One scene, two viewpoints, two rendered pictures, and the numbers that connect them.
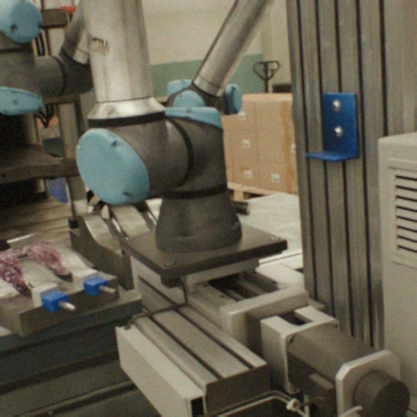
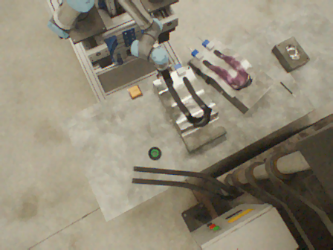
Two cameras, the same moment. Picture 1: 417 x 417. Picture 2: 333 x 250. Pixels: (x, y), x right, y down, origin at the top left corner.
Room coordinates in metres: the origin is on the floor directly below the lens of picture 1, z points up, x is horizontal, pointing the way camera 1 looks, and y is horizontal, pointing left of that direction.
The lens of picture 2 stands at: (2.37, 0.04, 2.46)
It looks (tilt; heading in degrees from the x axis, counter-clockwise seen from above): 74 degrees down; 176
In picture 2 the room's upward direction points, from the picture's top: 2 degrees clockwise
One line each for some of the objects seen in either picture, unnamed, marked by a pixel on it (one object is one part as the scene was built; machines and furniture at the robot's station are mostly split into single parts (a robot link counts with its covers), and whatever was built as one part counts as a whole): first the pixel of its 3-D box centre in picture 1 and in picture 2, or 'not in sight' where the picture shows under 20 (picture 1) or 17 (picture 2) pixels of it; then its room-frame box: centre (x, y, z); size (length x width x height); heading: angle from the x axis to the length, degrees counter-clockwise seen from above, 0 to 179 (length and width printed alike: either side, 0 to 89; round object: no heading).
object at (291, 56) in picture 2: not in sight; (290, 54); (1.43, 0.93, 0.84); 0.20 x 0.15 x 0.07; 26
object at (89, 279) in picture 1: (98, 287); (194, 52); (1.41, 0.27, 0.86); 0.13 x 0.05 x 0.05; 43
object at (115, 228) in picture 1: (132, 219); (190, 101); (1.78, 0.22, 0.92); 0.35 x 0.16 x 0.09; 26
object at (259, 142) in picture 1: (269, 146); not in sight; (6.04, -0.63, 0.47); 1.22 x 0.80 x 0.94; 32
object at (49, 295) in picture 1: (58, 302); (204, 42); (1.34, 0.35, 0.86); 0.13 x 0.05 x 0.05; 43
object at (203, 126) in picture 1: (186, 145); not in sight; (1.08, 0.02, 1.20); 0.13 x 0.12 x 0.14; 141
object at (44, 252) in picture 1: (17, 258); (230, 70); (1.57, 0.49, 0.90); 0.26 x 0.18 x 0.08; 43
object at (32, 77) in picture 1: (24, 80); not in sight; (1.16, 0.30, 1.34); 0.11 x 0.08 x 0.11; 141
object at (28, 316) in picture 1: (16, 274); (230, 73); (1.57, 0.50, 0.86); 0.50 x 0.26 x 0.11; 43
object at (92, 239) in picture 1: (135, 234); (189, 106); (1.80, 0.21, 0.87); 0.50 x 0.26 x 0.14; 26
